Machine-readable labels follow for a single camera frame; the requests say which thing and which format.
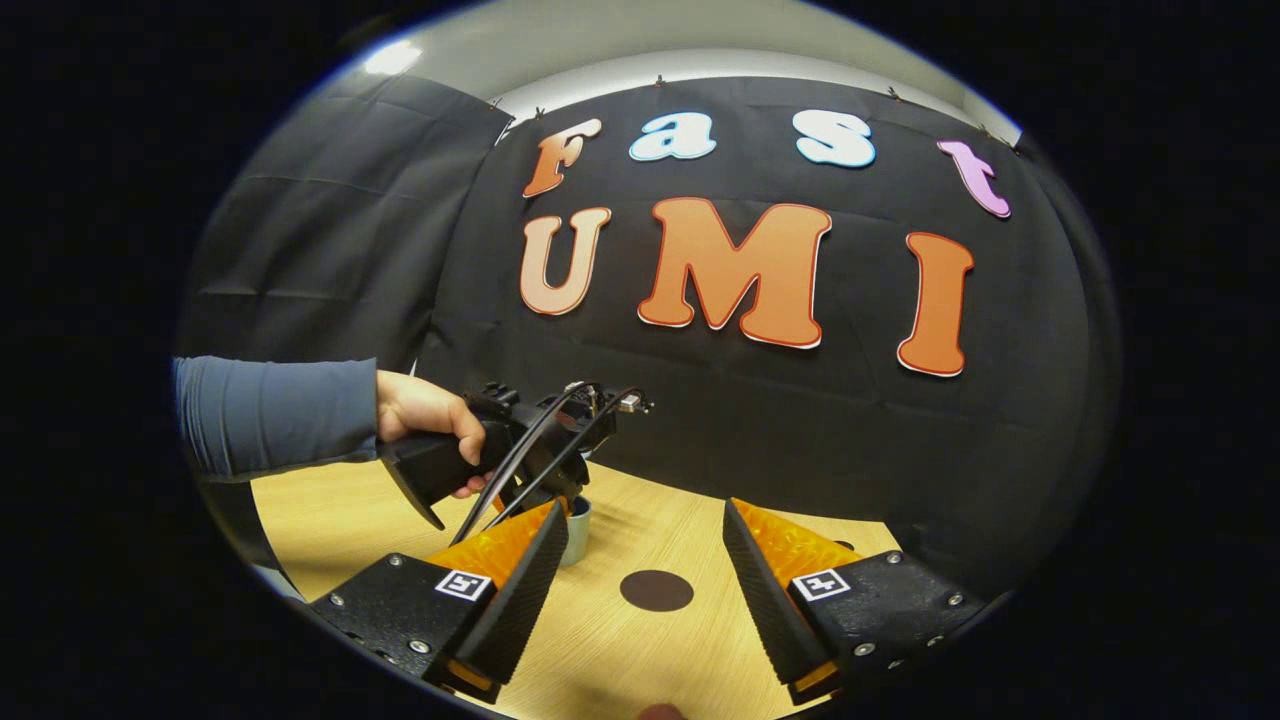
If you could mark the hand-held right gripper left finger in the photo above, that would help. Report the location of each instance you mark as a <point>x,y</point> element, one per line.
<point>520,600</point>

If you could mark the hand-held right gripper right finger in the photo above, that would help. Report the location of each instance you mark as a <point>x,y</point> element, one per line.
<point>760,600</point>

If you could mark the light blue cup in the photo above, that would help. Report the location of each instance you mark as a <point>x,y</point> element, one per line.
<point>578,535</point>

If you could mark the dark brown round coaster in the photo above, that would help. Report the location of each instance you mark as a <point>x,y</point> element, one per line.
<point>657,591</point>

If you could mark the wooden desktop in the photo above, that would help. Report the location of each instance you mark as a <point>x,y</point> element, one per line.
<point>650,540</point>

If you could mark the black backdrop cloth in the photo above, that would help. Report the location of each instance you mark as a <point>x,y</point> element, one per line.
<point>750,430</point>

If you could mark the ceiling light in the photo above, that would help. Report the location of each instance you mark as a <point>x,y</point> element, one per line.
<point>392,58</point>

